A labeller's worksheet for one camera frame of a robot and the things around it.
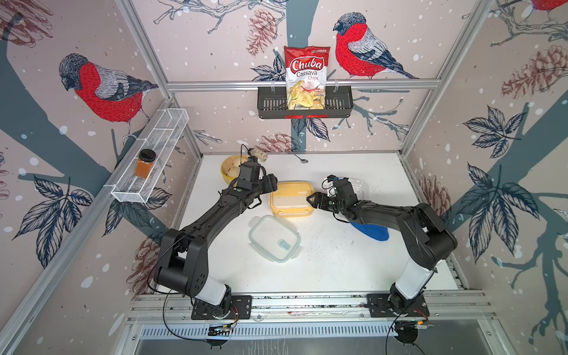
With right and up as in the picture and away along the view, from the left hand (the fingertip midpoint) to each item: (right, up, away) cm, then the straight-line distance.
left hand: (274, 176), depth 88 cm
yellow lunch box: (+6, -10, +2) cm, 12 cm away
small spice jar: (-10, +10, +29) cm, 32 cm away
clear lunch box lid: (0, -26, +2) cm, 26 cm away
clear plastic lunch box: (+40, -6, +16) cm, 44 cm away
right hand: (+16, -10, +6) cm, 20 cm away
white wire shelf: (-45, +16, -2) cm, 48 cm away
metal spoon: (+13, +8, +30) cm, 33 cm away
